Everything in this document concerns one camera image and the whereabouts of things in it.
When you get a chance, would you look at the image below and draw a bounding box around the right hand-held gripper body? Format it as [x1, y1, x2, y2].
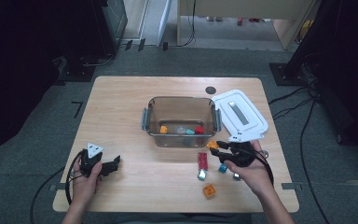
[219, 131, 266, 168]

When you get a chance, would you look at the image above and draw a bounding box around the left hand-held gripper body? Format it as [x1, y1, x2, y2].
[79, 142, 111, 178]

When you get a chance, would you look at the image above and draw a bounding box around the long red toy brick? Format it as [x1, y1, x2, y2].
[198, 152, 209, 172]

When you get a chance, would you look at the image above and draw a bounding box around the white container lid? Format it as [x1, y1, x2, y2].
[211, 89, 269, 142]

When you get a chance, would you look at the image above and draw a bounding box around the grey transparent storage container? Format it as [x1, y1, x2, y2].
[141, 95, 223, 148]

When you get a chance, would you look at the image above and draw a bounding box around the person's right hand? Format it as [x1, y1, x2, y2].
[231, 139, 275, 198]

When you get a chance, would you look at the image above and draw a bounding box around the person's left hand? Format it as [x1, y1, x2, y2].
[71, 158, 103, 205]

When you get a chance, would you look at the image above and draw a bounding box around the black angled floor tape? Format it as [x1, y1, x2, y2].
[71, 101, 84, 119]

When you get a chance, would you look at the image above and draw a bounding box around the black stand base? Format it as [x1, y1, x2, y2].
[268, 62, 309, 87]
[59, 55, 115, 83]

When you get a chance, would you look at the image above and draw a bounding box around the dark curtain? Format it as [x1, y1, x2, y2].
[292, 0, 358, 157]
[0, 0, 106, 162]

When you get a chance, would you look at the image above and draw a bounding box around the wooden desk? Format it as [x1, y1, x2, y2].
[176, 0, 320, 51]

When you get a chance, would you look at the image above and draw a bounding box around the white panel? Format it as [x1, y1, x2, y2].
[138, 0, 173, 48]

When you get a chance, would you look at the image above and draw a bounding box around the yellow object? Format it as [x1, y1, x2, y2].
[297, 19, 314, 43]

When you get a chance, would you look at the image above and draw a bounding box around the dark glass cabinet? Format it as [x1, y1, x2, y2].
[102, 0, 129, 56]

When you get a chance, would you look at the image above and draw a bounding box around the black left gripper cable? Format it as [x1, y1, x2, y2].
[30, 166, 67, 224]
[64, 149, 87, 204]

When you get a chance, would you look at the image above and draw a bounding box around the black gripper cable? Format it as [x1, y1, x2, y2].
[30, 166, 67, 224]
[253, 148, 275, 188]
[64, 149, 87, 204]

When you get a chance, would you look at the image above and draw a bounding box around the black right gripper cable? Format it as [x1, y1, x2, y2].
[253, 148, 275, 188]

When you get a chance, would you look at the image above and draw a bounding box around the black floor cable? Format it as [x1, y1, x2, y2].
[272, 97, 313, 120]
[299, 97, 330, 224]
[268, 86, 309, 105]

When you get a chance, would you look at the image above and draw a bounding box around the black hanging cable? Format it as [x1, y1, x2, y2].
[180, 0, 198, 48]

